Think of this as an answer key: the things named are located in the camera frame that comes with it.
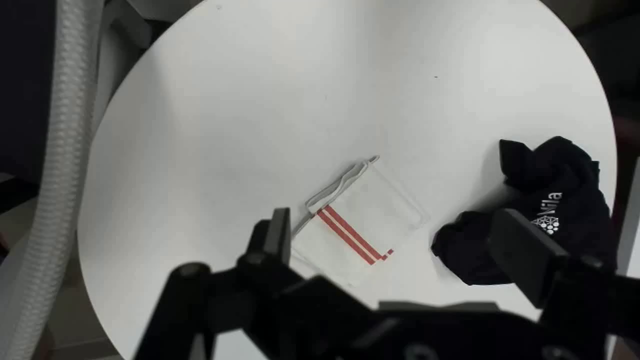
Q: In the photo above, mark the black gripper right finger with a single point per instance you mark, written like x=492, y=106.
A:
x=526, y=254

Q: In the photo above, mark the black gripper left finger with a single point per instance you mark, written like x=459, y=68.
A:
x=273, y=236

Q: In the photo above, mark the black cloth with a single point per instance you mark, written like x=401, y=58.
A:
x=555, y=187

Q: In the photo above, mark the white cloth with red stripes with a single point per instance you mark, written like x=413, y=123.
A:
x=357, y=222

